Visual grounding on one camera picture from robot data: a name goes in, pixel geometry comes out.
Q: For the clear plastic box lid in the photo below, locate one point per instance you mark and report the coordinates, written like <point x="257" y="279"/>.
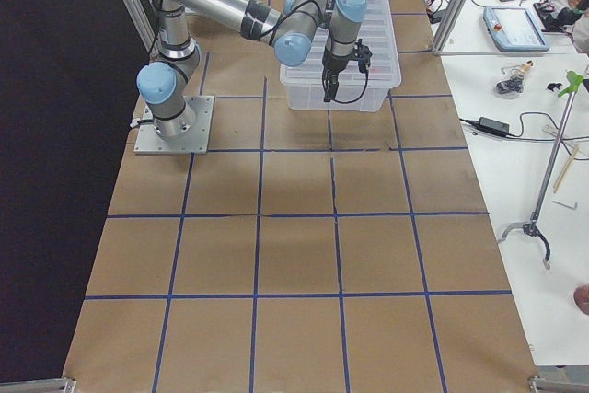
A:
<point x="338" y="23"/>

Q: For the wooden chopsticks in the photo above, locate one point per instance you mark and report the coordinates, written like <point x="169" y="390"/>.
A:
<point x="565" y="168"/>

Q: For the reach grabber tool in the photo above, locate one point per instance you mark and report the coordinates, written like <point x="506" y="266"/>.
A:
<point x="529" y="227"/>

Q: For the teach pendant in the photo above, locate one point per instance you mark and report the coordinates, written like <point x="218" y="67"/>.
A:
<point x="513" y="29"/>

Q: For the black power adapter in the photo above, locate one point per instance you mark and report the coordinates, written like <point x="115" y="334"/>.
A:
<point x="489" y="126"/>

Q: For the allen key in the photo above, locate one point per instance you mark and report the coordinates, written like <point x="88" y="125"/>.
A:
<point x="568" y="205"/>

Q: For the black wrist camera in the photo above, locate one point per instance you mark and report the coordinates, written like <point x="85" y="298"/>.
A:
<point x="362" y="55"/>

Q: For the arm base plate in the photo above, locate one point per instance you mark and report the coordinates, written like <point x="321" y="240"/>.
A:
<point x="188" y="133"/>

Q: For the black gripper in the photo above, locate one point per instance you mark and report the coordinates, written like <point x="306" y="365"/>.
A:
<point x="333" y="65"/>

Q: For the clear plastic storage box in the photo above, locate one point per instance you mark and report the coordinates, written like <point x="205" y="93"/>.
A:
<point x="352" y="94"/>

